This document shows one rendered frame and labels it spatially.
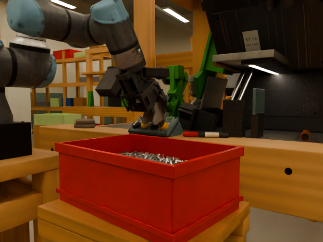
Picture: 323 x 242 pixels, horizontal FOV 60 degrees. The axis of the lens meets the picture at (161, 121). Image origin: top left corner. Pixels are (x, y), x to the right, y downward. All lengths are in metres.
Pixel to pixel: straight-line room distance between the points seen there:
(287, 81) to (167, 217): 0.78
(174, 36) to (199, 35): 11.06
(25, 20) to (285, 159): 0.61
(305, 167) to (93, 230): 0.45
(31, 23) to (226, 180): 0.48
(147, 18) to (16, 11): 1.10
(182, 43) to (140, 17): 10.61
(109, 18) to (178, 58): 0.99
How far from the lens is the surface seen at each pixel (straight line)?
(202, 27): 1.46
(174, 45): 12.43
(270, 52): 0.75
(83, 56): 6.85
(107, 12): 0.65
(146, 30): 1.65
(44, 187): 0.87
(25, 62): 0.93
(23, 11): 0.64
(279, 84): 1.08
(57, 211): 0.58
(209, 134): 0.81
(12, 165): 0.79
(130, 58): 0.67
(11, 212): 0.85
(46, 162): 0.85
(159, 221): 0.42
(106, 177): 0.49
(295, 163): 0.68
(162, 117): 0.78
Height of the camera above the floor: 1.01
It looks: 4 degrees down
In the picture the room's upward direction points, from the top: straight up
